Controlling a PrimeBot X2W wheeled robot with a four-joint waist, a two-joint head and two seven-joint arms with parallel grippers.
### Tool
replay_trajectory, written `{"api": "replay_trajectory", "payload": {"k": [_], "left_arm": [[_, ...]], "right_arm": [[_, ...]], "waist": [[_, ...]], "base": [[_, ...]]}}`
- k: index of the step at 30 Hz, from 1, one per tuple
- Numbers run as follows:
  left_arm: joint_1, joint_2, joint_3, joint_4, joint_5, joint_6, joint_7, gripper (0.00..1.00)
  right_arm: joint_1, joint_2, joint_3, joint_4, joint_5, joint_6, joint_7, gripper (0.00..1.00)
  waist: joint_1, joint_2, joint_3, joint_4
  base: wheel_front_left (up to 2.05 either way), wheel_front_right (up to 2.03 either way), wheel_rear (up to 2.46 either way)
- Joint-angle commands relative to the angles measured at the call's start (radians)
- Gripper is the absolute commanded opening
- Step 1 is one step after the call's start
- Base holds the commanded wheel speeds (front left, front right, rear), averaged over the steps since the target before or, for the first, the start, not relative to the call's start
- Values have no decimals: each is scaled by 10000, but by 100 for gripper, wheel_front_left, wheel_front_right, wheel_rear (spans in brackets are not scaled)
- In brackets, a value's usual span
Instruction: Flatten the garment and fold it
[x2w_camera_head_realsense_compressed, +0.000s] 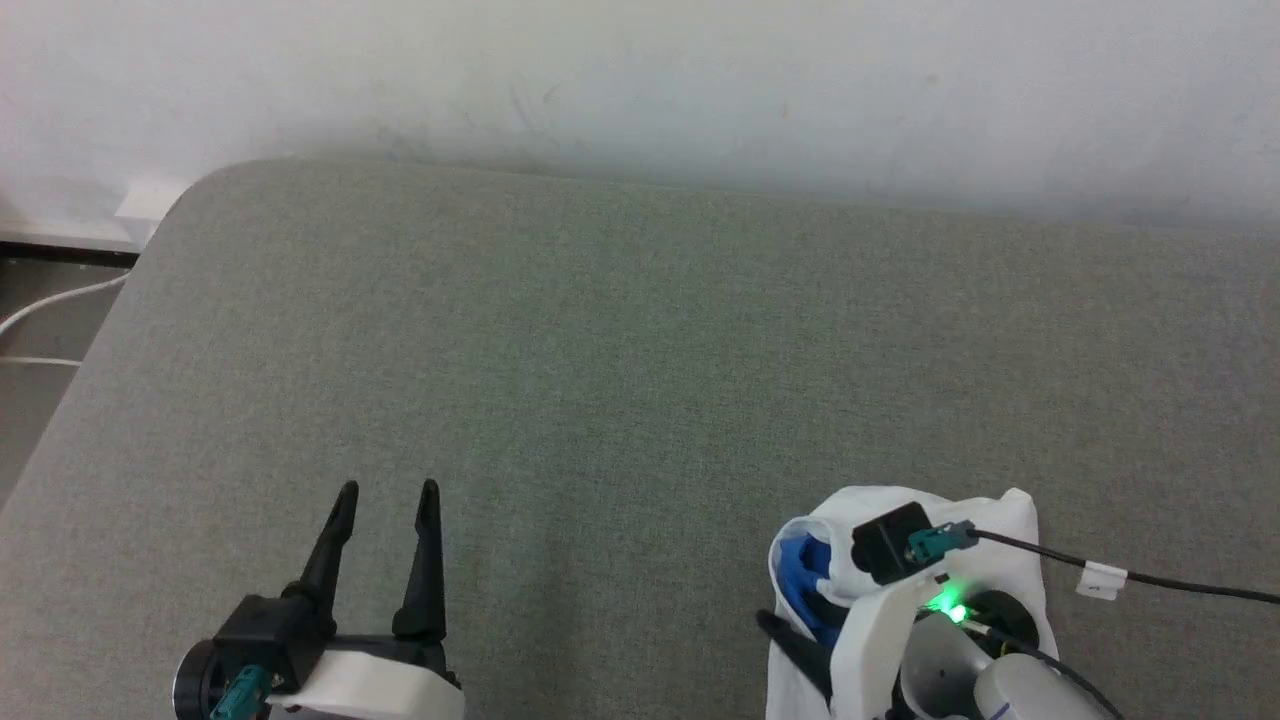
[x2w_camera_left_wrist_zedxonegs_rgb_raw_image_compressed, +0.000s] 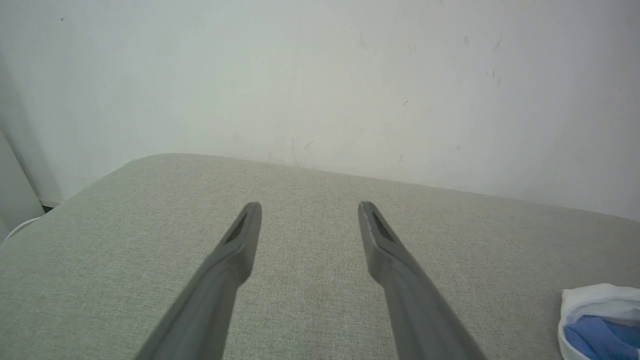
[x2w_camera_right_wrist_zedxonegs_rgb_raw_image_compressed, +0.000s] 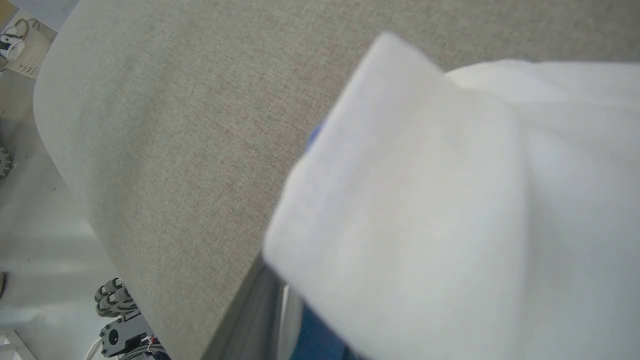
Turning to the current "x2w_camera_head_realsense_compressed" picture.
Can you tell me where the black baseboard strip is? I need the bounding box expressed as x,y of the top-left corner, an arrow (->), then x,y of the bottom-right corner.
0,239 -> 142,270

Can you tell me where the black right camera cable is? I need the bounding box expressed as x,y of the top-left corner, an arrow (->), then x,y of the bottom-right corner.
907,519 -> 1280,607

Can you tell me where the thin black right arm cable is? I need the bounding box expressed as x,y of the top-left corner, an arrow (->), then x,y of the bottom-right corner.
963,617 -> 1128,720

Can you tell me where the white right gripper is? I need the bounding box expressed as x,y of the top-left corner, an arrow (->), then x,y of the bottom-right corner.
755,571 -> 952,720

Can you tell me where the white and blue t-shirt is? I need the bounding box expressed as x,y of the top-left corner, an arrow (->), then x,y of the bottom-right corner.
765,485 -> 1059,720

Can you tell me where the white wall plate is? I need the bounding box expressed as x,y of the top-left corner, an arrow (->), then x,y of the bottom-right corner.
113,177 -> 193,224

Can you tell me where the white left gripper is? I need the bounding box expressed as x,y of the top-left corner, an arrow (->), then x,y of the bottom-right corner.
265,477 -> 467,720

